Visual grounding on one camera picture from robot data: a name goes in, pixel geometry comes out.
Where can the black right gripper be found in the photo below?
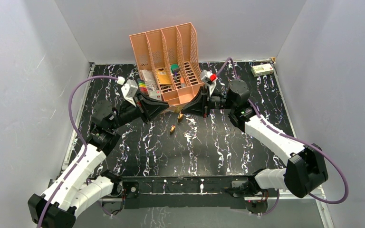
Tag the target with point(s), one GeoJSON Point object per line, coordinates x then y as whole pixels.
{"type": "Point", "coordinates": [200, 105]}

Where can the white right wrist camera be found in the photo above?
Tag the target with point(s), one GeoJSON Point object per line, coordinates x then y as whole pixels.
{"type": "Point", "coordinates": [209, 80]}

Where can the colourful highlighter marker pack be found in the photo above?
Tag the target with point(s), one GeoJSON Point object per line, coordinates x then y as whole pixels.
{"type": "Point", "coordinates": [142, 87]}

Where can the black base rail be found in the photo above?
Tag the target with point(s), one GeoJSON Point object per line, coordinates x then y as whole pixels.
{"type": "Point", "coordinates": [236, 192]}

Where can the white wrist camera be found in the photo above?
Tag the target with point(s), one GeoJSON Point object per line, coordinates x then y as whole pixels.
{"type": "Point", "coordinates": [129, 90]}
{"type": "Point", "coordinates": [209, 80]}

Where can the green teal box in organizer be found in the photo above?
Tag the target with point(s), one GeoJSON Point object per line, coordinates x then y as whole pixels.
{"type": "Point", "coordinates": [174, 68]}

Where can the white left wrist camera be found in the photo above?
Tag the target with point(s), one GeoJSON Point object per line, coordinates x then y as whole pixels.
{"type": "Point", "coordinates": [129, 90]}

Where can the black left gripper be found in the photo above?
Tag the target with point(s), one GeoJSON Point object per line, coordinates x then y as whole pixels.
{"type": "Point", "coordinates": [142, 107]}

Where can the white green small box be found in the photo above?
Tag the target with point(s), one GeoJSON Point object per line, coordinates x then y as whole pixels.
{"type": "Point", "coordinates": [262, 70]}

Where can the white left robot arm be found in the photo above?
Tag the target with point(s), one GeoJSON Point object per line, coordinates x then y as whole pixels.
{"type": "Point", "coordinates": [61, 204]}

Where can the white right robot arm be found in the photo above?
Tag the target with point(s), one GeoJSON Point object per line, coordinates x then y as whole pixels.
{"type": "Point", "coordinates": [305, 168]}

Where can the orange plastic file organizer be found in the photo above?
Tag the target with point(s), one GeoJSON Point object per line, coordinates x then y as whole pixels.
{"type": "Point", "coordinates": [158, 49]}

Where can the grey-green small box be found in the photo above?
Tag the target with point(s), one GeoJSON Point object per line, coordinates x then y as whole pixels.
{"type": "Point", "coordinates": [155, 94]}

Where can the yellow envelope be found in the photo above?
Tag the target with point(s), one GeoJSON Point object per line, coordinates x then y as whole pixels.
{"type": "Point", "coordinates": [162, 77]}

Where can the white paper sheet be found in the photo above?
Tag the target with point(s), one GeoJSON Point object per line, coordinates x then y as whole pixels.
{"type": "Point", "coordinates": [148, 77]}

